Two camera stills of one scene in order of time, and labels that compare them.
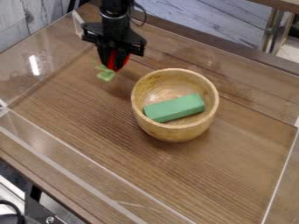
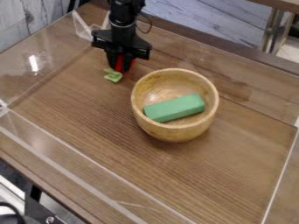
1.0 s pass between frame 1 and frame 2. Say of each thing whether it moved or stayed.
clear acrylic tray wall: stayed
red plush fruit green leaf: moved
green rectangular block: stayed
